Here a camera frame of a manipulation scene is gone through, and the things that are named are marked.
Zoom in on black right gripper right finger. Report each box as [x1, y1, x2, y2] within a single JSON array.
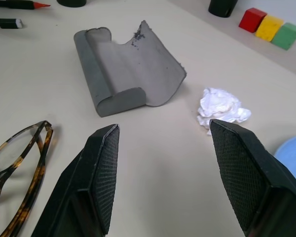
[[209, 118, 296, 237]]

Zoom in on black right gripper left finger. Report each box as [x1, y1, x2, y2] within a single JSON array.
[[30, 123, 121, 237]]

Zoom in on light blue plate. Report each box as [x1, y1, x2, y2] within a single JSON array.
[[274, 134, 296, 191]]

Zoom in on tortoiseshell eyeglasses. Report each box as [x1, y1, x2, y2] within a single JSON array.
[[0, 120, 54, 237]]

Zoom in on crumpled white paper ball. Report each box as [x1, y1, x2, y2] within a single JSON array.
[[196, 87, 252, 137]]

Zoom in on grey open glasses case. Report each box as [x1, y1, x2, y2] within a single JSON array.
[[73, 20, 188, 118]]

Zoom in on green wooden block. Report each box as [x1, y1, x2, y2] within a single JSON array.
[[271, 22, 296, 51]]

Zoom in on yellow wooden block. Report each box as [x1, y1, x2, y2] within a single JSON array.
[[255, 15, 284, 42]]

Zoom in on red wooden block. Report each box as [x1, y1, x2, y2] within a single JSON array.
[[238, 7, 267, 34]]

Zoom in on black cylindrical container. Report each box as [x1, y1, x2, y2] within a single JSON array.
[[208, 0, 238, 18]]

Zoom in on black marker with white band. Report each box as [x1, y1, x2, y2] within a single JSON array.
[[0, 18, 23, 29]]

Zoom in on red tipped black marker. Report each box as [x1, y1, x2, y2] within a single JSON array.
[[0, 0, 51, 10]]

